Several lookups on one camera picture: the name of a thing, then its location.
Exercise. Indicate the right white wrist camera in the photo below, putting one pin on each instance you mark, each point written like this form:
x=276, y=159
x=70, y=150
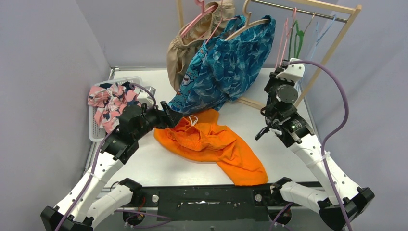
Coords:
x=290, y=72

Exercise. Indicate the pink plastic hanger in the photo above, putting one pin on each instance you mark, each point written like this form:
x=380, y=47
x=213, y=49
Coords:
x=203, y=12

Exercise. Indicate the green plastic hanger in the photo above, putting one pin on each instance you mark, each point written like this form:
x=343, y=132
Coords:
x=297, y=38

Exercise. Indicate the wooden hanger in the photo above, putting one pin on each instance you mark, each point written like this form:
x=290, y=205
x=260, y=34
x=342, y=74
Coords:
x=247, y=24

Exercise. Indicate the navy blue shorts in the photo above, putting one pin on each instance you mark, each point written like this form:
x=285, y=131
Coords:
x=116, y=86

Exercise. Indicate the dark blue whale shorts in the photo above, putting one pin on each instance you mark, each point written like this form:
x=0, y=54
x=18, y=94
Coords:
x=224, y=70

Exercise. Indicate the light blue wire hanger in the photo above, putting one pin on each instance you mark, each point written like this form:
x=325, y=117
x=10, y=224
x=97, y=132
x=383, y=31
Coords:
x=319, y=37

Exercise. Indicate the light blue shark shorts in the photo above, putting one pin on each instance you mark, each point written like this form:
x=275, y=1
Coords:
x=203, y=65

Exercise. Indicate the white perforated plastic basket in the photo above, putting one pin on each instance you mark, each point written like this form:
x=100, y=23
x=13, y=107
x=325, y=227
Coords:
x=95, y=133

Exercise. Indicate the orange shorts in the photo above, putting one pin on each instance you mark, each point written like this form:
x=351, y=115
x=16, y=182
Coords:
x=198, y=137

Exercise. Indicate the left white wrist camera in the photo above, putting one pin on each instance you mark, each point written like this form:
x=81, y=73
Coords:
x=145, y=97

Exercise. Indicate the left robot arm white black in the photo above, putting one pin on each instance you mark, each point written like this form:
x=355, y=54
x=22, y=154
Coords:
x=80, y=210

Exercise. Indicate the beige shorts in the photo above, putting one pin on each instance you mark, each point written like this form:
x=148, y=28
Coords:
x=182, y=49

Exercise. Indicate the pink wire hanger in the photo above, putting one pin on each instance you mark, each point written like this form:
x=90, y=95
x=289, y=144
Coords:
x=286, y=30

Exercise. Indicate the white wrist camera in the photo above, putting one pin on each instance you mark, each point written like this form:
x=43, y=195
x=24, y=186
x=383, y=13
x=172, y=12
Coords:
x=290, y=72
x=145, y=97

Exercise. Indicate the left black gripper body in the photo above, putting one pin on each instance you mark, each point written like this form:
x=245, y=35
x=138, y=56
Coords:
x=165, y=115

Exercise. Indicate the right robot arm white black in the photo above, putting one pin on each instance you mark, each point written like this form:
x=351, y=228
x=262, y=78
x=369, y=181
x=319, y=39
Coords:
x=342, y=200

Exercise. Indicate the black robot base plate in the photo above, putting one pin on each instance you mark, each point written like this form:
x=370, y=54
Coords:
x=210, y=202

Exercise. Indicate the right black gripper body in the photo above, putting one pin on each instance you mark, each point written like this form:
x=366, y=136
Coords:
x=273, y=83

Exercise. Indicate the pink shark print shorts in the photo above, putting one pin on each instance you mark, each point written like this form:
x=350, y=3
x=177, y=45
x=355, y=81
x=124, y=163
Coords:
x=109, y=105

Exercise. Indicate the thin pink hanger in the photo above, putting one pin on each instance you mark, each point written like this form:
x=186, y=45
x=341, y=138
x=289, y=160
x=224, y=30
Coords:
x=221, y=21

